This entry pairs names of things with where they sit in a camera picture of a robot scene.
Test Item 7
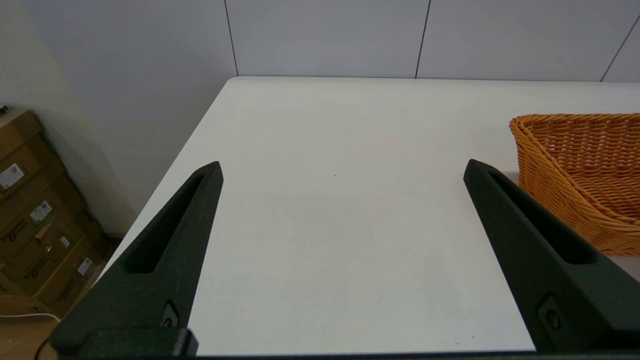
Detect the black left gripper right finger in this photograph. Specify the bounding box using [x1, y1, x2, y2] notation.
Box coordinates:
[463, 158, 640, 353]

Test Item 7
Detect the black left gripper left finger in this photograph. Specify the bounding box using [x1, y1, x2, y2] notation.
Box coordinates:
[49, 160, 224, 358]

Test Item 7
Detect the orange wicker basket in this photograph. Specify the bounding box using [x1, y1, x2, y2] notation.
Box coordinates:
[509, 113, 640, 257]

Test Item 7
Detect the brown cardboard box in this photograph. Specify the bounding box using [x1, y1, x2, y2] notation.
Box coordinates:
[0, 109, 68, 203]
[0, 220, 104, 297]
[0, 170, 90, 261]
[30, 242, 115, 316]

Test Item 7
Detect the thin white cable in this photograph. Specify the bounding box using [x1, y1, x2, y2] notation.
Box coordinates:
[0, 312, 62, 322]

